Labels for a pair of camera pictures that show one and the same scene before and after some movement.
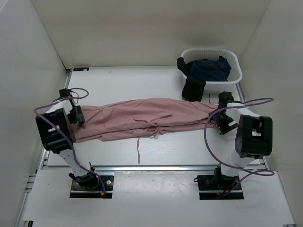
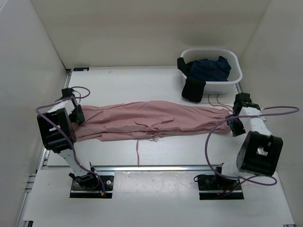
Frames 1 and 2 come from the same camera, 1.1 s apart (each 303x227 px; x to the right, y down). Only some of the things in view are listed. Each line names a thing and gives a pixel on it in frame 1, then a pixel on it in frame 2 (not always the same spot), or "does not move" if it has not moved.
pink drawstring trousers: (143, 118) does not move
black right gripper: (223, 127) to (236, 130)
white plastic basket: (192, 55) does not move
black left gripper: (79, 117) does not move
